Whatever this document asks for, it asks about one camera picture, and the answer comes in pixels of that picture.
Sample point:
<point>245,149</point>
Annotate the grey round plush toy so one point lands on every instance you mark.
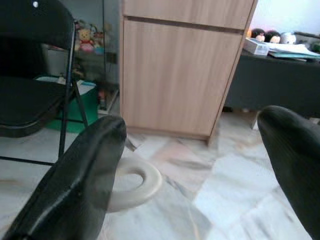
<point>288,38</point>

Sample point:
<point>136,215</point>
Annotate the black-haired plush toy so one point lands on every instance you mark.
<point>258,34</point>
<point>272,36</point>

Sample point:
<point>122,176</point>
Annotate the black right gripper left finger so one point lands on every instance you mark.
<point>70,190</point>

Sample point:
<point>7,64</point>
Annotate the stack of white papers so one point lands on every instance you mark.
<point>295,51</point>

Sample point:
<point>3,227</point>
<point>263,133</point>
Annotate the light wood cabinet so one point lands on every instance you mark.
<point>175,75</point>

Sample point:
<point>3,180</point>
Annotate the black folding chair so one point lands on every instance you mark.
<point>30,20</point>

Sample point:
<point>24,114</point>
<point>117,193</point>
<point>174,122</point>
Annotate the glass display cabinet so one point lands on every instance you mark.
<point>110,37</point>

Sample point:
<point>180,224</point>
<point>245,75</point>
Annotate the white flat box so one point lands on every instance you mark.
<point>255,46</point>

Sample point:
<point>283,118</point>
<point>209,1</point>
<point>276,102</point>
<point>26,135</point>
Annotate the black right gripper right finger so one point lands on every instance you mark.
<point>295,162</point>

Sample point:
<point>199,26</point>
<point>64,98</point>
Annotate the green box with white lid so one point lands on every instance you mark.
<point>85,110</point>

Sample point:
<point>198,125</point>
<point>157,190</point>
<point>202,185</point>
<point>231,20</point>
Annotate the black low console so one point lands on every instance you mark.
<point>275,80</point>

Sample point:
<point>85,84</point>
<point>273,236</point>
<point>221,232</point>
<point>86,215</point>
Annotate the yellow bear plush toy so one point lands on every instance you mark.
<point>86,37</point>

